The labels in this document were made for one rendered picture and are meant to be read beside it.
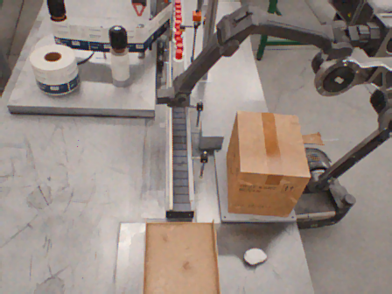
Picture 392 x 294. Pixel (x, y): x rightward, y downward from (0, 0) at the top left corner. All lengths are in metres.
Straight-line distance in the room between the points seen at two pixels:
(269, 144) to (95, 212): 0.70
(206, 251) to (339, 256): 1.31
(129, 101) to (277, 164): 0.82
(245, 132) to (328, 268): 1.34
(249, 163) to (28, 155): 0.94
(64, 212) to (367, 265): 1.85
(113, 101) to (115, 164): 0.35
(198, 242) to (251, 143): 0.41
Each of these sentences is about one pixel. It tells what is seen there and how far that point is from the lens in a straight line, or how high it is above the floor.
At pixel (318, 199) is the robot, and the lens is 2.39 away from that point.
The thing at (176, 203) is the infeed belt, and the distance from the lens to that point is 1.40.
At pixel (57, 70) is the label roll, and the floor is 1.02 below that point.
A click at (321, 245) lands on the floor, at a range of 2.52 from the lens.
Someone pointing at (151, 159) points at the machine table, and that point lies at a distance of 1.59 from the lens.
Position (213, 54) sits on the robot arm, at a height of 1.39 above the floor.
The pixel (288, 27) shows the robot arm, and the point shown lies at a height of 1.51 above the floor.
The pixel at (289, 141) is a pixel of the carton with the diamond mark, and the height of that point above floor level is 1.12.
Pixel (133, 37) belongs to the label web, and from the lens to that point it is 1.96.
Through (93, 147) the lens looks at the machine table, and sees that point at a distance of 1.65.
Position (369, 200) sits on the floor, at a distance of 2.87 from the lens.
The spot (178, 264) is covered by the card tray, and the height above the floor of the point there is 0.83.
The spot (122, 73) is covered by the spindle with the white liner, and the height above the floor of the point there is 0.96.
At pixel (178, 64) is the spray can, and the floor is 1.03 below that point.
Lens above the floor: 2.07
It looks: 49 degrees down
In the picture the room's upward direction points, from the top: 8 degrees clockwise
